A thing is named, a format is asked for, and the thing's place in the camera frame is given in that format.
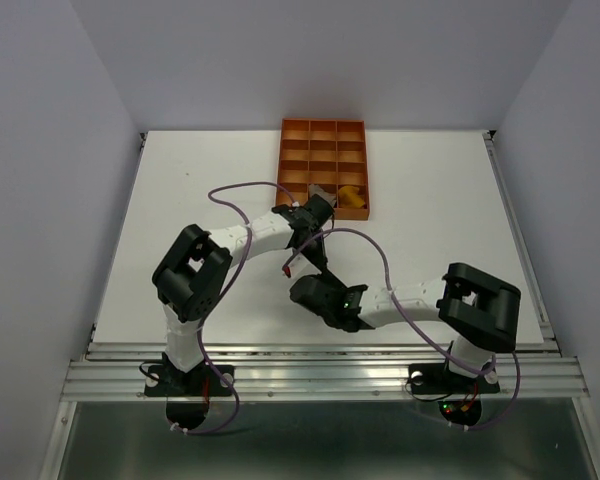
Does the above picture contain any taupe sock with maroon cuff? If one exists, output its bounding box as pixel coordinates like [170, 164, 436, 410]
[308, 184, 337, 207]

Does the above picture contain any mustard yellow striped sock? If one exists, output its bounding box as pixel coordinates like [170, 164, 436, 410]
[337, 185, 367, 210]

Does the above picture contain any orange compartment tray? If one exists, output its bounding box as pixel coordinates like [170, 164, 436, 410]
[277, 118, 370, 221]

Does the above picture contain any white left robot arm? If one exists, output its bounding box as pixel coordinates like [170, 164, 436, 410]
[152, 195, 335, 394]

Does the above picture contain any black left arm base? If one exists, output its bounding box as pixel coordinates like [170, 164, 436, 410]
[138, 360, 235, 435]

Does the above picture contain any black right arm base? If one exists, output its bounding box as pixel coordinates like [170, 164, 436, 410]
[406, 363, 500, 427]

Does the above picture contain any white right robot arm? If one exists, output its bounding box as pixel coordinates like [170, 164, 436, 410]
[290, 263, 521, 390]

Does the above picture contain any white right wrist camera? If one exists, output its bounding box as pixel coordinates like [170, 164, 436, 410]
[282, 255, 310, 279]

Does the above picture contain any aluminium right side rail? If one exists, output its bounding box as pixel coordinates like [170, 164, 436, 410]
[482, 130, 562, 355]

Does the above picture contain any aluminium front rail frame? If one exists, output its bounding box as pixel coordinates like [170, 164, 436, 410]
[61, 342, 589, 402]

